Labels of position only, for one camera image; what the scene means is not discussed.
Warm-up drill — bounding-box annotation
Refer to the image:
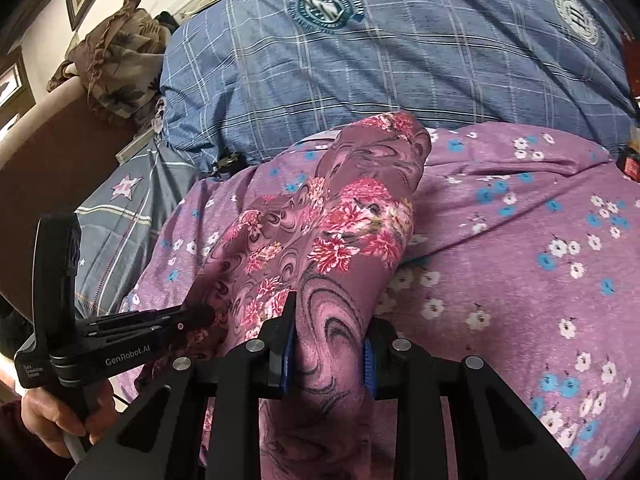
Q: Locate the blue plaid quilt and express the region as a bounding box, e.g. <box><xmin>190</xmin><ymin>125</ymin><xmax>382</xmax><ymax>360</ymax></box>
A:
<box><xmin>159</xmin><ymin>0</ymin><xmax>637</xmax><ymax>175</ymax></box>

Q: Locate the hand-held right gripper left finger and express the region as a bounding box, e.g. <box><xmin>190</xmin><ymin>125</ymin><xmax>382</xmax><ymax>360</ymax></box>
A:
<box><xmin>65</xmin><ymin>290</ymin><xmax>299</xmax><ymax>480</ymax></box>

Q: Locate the grey star print pillow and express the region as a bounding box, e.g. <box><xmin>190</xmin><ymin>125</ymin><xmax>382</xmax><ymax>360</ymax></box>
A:
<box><xmin>75</xmin><ymin>137</ymin><xmax>202</xmax><ymax>322</ymax></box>

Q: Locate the beige leaf print cloth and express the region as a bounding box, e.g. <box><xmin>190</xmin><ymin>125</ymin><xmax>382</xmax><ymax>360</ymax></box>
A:
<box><xmin>47</xmin><ymin>0</ymin><xmax>174</xmax><ymax>122</ymax></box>

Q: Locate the purple flower print blanket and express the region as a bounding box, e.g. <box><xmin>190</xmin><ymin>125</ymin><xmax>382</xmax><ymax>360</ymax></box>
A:
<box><xmin>117</xmin><ymin>122</ymin><xmax>640</xmax><ymax>480</ymax></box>

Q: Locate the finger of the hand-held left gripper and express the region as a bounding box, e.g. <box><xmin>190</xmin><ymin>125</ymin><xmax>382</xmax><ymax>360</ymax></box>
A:
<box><xmin>80</xmin><ymin>302</ymin><xmax>217</xmax><ymax>353</ymax></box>

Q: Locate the dark cloth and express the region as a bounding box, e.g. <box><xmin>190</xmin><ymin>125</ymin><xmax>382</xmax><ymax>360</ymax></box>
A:
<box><xmin>154</xmin><ymin>10</ymin><xmax>182</xmax><ymax>32</ymax></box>

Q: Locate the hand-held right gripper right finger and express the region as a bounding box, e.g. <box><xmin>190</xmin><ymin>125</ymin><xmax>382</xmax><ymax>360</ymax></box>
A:
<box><xmin>361</xmin><ymin>317</ymin><xmax>586</xmax><ymax>480</ymax></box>

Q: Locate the brown headboard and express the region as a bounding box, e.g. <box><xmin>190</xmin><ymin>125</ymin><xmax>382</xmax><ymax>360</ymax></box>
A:
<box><xmin>0</xmin><ymin>77</ymin><xmax>162</xmax><ymax>311</ymax></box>

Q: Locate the pink floral swirl garment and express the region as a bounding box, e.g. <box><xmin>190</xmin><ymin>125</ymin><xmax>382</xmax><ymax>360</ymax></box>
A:
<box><xmin>137</xmin><ymin>112</ymin><xmax>433</xmax><ymax>480</ymax></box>

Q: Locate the red box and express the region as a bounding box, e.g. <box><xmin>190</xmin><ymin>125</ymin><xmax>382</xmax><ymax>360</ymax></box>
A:
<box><xmin>616</xmin><ymin>147</ymin><xmax>640</xmax><ymax>184</ymax></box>

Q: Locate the person's left hand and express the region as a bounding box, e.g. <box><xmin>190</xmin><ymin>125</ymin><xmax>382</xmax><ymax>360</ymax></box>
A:
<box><xmin>20</xmin><ymin>384</ymin><xmax>119</xmax><ymax>461</ymax></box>

